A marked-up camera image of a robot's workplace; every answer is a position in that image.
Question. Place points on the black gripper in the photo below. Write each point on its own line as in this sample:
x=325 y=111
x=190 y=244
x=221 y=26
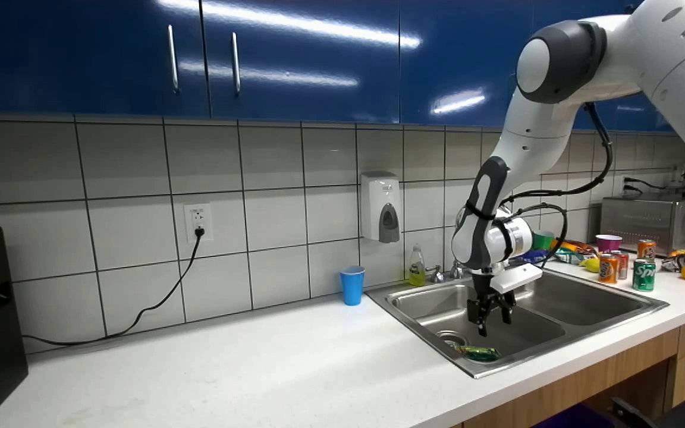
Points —
x=481 y=287

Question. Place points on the green snack packet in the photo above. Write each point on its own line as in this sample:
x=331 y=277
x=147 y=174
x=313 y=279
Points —
x=479 y=351

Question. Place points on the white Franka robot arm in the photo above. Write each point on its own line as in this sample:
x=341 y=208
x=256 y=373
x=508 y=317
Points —
x=677 y=48

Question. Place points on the blue snack bag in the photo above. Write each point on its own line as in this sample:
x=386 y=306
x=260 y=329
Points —
x=536 y=256

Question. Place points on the green dish soap bottle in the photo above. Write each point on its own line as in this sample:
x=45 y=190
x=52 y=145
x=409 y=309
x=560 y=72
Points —
x=417 y=274

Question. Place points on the green plastic cup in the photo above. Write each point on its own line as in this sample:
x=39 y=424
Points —
x=543 y=242

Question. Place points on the stainless steel double sink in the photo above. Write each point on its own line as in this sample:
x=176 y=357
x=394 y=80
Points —
x=582 y=299

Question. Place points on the green snack bag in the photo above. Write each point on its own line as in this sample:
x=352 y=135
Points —
x=573 y=256

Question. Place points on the orange snack bag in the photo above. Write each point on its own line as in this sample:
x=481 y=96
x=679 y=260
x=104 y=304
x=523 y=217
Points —
x=573 y=244

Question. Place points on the yellow lemon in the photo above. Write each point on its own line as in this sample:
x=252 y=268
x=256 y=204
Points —
x=591 y=265

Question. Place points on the orange soda can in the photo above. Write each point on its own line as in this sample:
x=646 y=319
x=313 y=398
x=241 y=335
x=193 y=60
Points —
x=608 y=268
x=648 y=249

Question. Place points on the red soda can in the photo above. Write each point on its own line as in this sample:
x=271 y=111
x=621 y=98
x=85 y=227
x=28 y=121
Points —
x=625 y=265

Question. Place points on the blue plastic cup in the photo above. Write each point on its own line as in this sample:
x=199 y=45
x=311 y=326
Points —
x=352 y=285

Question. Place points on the green soda can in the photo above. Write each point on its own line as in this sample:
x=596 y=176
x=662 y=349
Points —
x=644 y=274

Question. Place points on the stainless toaster oven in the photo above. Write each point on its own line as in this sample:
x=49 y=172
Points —
x=648 y=223

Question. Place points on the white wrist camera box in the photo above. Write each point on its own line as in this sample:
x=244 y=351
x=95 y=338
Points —
x=517 y=277

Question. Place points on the white wall soap dispenser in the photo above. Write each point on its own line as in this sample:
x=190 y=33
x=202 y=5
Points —
x=380 y=202

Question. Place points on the white wall outlet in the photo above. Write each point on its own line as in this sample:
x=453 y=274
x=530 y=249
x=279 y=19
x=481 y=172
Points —
x=199 y=214

